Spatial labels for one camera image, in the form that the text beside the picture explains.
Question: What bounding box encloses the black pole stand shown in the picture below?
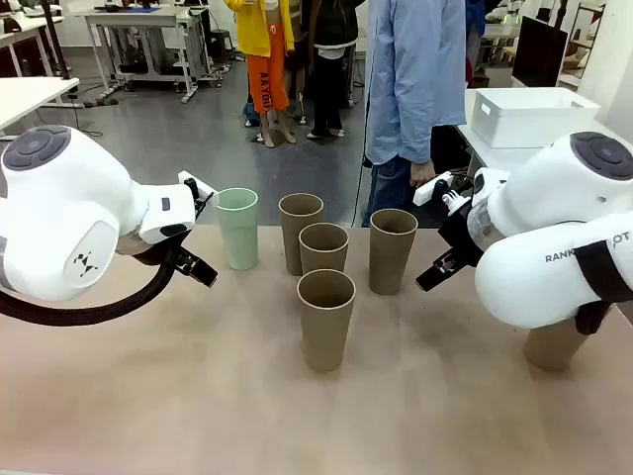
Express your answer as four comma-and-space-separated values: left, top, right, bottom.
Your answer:
42, 0, 73, 80

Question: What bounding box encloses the white side table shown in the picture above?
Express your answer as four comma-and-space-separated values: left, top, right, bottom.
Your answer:
457, 88, 633, 199

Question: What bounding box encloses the person's left hand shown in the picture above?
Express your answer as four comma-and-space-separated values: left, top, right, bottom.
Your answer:
408, 161, 438, 190

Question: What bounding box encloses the grey metal desk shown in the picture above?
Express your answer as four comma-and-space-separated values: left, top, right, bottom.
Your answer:
81, 4, 209, 104

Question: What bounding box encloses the white plastic basket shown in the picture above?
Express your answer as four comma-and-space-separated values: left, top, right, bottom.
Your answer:
470, 87, 602, 148

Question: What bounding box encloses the person in black clothes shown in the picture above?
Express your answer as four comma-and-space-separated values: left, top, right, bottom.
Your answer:
299, 0, 360, 140

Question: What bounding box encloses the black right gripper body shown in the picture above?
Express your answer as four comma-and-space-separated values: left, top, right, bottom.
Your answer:
437, 199, 485, 271

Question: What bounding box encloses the light green plastic cup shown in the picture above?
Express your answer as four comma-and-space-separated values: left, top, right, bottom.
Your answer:
215, 186, 260, 271

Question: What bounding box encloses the white office desk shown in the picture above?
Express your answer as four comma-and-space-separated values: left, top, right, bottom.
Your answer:
0, 12, 65, 78

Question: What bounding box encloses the black arm cable sleeve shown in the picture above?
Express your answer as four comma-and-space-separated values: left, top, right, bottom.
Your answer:
0, 246, 182, 328
573, 241, 633, 336

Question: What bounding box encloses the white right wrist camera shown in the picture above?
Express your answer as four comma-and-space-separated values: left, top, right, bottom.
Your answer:
412, 170, 456, 207

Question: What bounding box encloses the black right arm cable sleeve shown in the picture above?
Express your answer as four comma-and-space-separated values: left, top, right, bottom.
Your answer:
573, 241, 633, 336

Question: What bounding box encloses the person in blue shirt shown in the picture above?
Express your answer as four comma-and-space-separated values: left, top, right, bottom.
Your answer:
364, 0, 469, 229

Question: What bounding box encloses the figure in yellow jacket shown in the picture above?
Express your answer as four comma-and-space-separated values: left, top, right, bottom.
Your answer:
223, 0, 298, 149

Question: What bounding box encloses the black monitor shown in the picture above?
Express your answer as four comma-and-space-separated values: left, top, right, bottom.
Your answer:
511, 14, 570, 90

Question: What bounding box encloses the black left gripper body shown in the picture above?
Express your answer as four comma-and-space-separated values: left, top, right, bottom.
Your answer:
169, 241, 200, 273

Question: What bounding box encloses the brown cup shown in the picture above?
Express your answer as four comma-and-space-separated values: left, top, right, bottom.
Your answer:
523, 324, 588, 372
296, 268, 357, 374
278, 192, 325, 277
369, 208, 419, 297
298, 222, 351, 278

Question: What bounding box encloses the black left arm cable sleeve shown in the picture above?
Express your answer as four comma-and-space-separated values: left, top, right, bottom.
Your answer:
0, 246, 182, 328

